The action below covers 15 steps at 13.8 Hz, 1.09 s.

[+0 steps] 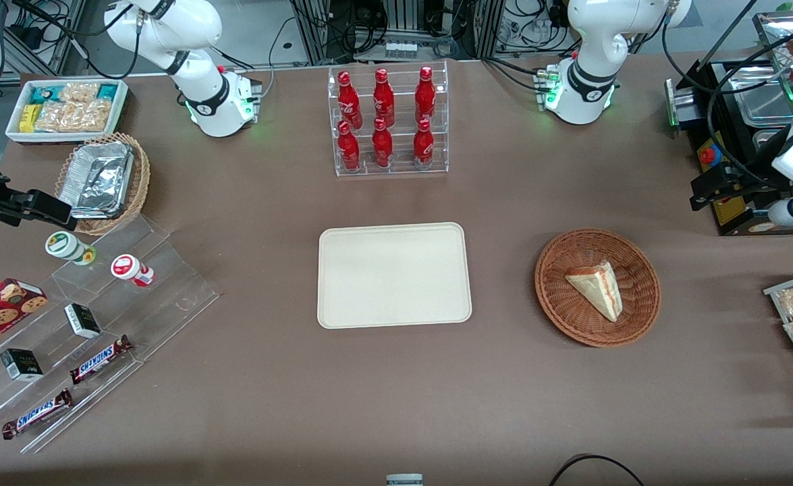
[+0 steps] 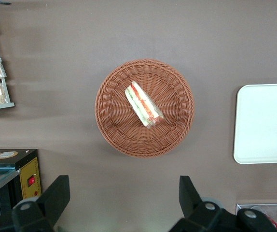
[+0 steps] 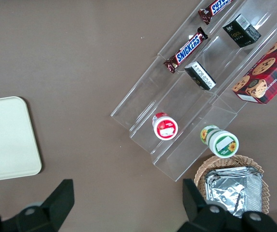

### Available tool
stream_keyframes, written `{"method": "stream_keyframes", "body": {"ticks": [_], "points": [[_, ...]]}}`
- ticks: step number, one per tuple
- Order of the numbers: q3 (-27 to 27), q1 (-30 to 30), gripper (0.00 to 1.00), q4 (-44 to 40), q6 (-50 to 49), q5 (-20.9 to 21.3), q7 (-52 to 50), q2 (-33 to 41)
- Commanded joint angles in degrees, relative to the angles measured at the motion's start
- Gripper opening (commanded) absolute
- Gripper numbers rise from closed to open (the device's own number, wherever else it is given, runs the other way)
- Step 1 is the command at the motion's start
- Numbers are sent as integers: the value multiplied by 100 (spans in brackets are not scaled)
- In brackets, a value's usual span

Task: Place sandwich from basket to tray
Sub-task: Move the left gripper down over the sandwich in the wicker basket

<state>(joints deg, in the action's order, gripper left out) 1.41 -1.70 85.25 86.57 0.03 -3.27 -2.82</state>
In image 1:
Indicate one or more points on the aluminium frame rack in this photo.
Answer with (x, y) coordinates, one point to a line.
(315, 34)

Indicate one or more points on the red lid yogurt bottle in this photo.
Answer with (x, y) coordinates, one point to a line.
(127, 267)

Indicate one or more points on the clear acrylic stepped stand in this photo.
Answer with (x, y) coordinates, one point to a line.
(167, 297)

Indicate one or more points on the yellow snack packet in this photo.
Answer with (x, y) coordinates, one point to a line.
(28, 119)

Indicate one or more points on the small dark box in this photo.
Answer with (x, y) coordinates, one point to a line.
(82, 321)
(21, 364)

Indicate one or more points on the large clear cracker bag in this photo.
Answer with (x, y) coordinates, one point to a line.
(72, 116)

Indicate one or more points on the clear acrylic bottle rack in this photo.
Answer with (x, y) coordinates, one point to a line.
(399, 145)

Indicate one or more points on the small grey device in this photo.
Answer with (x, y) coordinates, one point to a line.
(404, 480)

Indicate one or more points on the cream plastic tray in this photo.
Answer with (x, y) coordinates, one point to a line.
(430, 304)

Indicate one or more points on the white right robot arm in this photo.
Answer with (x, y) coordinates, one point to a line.
(194, 74)

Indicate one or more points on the white power strip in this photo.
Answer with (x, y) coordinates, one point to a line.
(400, 49)

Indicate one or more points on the teal snack packet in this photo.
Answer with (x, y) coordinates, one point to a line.
(107, 92)
(44, 94)

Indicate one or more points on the white snack bin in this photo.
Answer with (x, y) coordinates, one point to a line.
(15, 131)

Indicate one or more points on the light wicker basket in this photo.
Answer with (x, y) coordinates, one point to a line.
(141, 175)

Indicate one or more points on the red cola bottle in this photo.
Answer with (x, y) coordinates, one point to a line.
(425, 94)
(383, 98)
(423, 147)
(348, 150)
(349, 101)
(382, 147)

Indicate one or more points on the triangular sandwich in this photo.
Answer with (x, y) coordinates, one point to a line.
(598, 287)

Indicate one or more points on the aluminium foil container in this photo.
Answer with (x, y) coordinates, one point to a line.
(96, 179)

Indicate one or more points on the snickers bar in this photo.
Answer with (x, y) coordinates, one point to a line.
(99, 359)
(35, 414)

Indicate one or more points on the steel warmer pan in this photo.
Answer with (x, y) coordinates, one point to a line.
(764, 140)
(760, 101)

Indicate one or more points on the small clear cracker bag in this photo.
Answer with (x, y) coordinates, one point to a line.
(79, 92)

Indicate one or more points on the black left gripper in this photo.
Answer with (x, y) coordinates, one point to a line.
(751, 177)

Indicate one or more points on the brown wicker basket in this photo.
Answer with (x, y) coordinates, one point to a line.
(571, 317)

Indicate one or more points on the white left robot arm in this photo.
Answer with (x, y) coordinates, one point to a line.
(592, 40)

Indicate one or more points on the black food warmer cabinet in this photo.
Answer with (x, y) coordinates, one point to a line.
(713, 115)

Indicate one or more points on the green lid yogurt bottle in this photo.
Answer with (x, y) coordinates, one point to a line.
(65, 246)

